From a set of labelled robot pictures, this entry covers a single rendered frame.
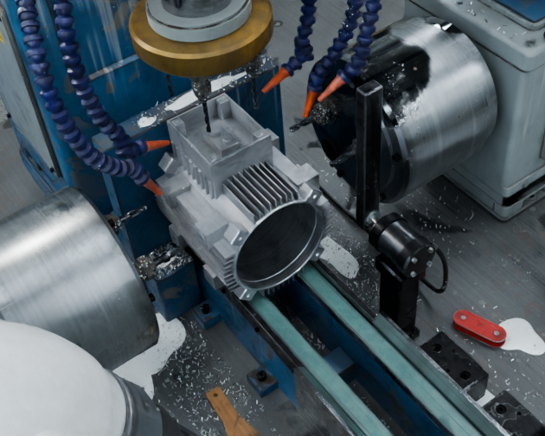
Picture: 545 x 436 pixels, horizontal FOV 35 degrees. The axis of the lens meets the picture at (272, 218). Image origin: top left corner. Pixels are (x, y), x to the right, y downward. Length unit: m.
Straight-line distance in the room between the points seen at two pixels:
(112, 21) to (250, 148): 0.28
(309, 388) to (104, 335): 0.29
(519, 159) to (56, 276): 0.79
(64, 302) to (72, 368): 0.48
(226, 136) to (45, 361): 0.70
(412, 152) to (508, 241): 0.34
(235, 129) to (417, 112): 0.26
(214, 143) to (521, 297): 0.57
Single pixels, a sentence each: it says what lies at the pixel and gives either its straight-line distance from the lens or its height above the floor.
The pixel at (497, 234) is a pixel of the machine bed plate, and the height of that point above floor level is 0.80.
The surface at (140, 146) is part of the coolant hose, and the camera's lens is 1.13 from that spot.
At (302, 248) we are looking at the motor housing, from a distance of 1.29.
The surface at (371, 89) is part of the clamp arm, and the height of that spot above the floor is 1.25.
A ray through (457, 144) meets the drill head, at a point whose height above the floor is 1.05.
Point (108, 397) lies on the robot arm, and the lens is 0.63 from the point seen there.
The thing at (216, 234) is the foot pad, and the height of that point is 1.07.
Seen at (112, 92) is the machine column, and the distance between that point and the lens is 1.33.
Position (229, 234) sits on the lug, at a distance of 1.16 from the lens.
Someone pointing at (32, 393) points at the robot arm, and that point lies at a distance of 0.56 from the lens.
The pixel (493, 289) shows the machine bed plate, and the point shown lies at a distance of 1.46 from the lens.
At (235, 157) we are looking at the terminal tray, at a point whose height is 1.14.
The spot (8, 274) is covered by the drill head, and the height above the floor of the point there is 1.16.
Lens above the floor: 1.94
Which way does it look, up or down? 47 degrees down
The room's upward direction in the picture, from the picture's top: 6 degrees counter-clockwise
